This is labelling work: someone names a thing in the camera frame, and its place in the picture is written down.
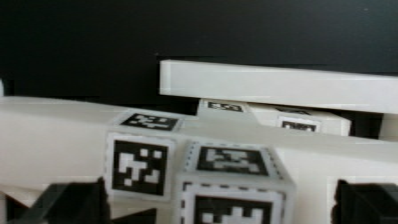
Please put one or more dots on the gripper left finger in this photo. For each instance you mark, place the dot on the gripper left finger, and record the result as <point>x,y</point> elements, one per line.
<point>71,204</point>

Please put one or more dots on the white right fence bar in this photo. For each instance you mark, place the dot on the white right fence bar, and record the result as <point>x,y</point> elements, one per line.
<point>295,87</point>

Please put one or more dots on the white chair leg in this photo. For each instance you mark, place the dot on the white chair leg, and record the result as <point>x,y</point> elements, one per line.
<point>277,116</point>
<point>233,187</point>

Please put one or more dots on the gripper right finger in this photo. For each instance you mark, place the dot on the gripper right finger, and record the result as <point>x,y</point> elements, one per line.
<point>366,203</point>

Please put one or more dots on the white chair back frame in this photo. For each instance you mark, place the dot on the white chair back frame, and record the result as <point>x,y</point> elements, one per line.
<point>73,142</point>

